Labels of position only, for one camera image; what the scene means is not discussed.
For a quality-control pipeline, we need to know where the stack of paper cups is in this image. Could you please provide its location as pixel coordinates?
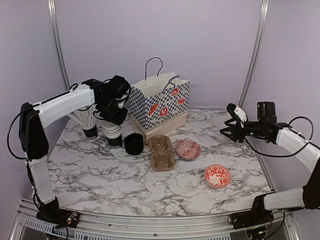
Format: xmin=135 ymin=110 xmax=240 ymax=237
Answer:
xmin=101 ymin=120 xmax=122 ymax=149

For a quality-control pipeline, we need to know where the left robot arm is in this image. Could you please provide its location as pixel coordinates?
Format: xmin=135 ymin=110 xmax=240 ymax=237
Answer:
xmin=14 ymin=75 xmax=132 ymax=223

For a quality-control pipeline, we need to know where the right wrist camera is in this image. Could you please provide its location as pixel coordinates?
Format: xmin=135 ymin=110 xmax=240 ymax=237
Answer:
xmin=257 ymin=101 xmax=277 ymax=124

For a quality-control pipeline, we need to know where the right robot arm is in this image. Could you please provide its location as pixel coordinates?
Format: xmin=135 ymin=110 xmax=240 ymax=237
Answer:
xmin=220 ymin=101 xmax=320 ymax=224

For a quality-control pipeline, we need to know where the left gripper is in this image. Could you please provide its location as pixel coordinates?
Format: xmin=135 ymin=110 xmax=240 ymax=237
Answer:
xmin=99 ymin=97 xmax=128 ymax=125

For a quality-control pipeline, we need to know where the checkered paper takeout bag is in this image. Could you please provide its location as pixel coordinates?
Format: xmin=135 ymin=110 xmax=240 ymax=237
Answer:
xmin=129 ymin=57 xmax=190 ymax=143

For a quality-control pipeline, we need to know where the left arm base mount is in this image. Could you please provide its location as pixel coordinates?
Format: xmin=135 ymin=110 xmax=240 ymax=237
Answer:
xmin=36 ymin=209 xmax=80 ymax=228

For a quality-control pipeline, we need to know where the cardboard cup carrier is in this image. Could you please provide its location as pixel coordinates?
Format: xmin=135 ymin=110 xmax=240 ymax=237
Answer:
xmin=148 ymin=135 xmax=176 ymax=172

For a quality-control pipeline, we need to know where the aluminium front rail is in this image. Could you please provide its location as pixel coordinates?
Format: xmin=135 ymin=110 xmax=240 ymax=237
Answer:
xmin=8 ymin=199 xmax=301 ymax=240

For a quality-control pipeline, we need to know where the left aluminium frame post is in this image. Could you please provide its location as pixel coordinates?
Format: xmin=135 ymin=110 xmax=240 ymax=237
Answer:
xmin=47 ymin=0 xmax=71 ymax=90

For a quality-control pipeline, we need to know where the red patterned bowl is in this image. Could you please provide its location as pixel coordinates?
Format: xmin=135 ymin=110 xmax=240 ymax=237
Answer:
xmin=176 ymin=140 xmax=202 ymax=162

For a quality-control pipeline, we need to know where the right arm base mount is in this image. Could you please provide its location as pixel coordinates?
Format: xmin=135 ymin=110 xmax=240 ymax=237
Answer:
xmin=227 ymin=210 xmax=274 ymax=230

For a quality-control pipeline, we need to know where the aluminium frame post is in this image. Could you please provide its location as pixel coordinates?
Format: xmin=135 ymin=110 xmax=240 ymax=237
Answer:
xmin=238 ymin=0 xmax=270 ymax=108
xmin=47 ymin=0 xmax=71 ymax=90

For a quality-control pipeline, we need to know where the red floral bowl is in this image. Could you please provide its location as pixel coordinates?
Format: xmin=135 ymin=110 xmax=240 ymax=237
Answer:
xmin=204 ymin=164 xmax=231 ymax=189

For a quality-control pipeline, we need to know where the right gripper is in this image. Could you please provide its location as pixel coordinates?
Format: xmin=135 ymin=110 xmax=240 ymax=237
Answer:
xmin=219 ymin=117 xmax=265 ymax=143

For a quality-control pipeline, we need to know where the black cup holding straws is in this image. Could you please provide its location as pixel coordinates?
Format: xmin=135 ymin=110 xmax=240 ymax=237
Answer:
xmin=82 ymin=123 xmax=98 ymax=140

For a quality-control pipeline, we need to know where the right aluminium frame post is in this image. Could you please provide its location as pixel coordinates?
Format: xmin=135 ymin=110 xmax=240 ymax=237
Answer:
xmin=238 ymin=0 xmax=270 ymax=108

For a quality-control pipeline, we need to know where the stack of black lids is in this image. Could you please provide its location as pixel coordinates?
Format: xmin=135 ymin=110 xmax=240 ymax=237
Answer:
xmin=124 ymin=133 xmax=144 ymax=156

